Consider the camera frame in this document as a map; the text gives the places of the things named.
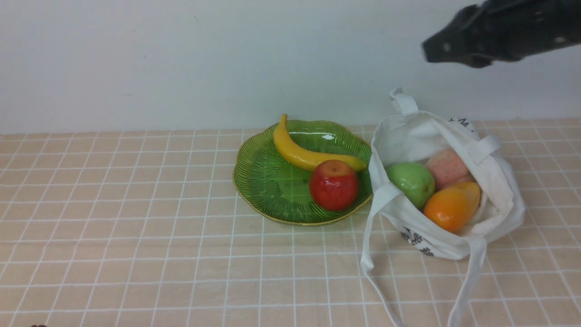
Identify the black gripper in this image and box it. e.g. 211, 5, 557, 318
422, 0, 581, 69

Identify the yellow banana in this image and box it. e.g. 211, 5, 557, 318
273, 114, 367, 172

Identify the white cloth tote bag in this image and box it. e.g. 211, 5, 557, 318
360, 88, 526, 327

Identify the orange mango fruit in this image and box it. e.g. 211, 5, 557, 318
423, 182, 481, 233

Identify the pink peach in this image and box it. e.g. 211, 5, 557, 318
426, 148, 474, 191

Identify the green apple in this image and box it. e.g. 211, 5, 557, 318
386, 162, 435, 210

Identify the red apple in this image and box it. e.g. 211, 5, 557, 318
309, 159, 359, 211

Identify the green glass plate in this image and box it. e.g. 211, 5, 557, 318
232, 120, 372, 226

